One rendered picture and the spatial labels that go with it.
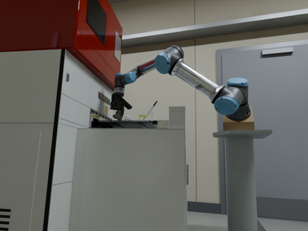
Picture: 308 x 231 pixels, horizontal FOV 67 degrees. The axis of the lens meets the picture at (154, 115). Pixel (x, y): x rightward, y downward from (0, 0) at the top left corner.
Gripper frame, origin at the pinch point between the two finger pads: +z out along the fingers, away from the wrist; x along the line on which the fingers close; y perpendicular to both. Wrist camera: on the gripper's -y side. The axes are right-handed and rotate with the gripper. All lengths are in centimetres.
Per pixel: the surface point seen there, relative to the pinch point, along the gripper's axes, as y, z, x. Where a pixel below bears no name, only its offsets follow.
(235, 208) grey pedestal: -43, 52, 64
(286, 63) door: -218, -95, 8
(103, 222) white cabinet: 19, 60, 28
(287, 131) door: -215, -10, 5
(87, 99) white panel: 26.6, -10.7, 6.8
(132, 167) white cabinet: 8.0, 30.5, 37.8
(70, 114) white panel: 39.4, 3.0, 21.6
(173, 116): -12.2, 1.5, 46.9
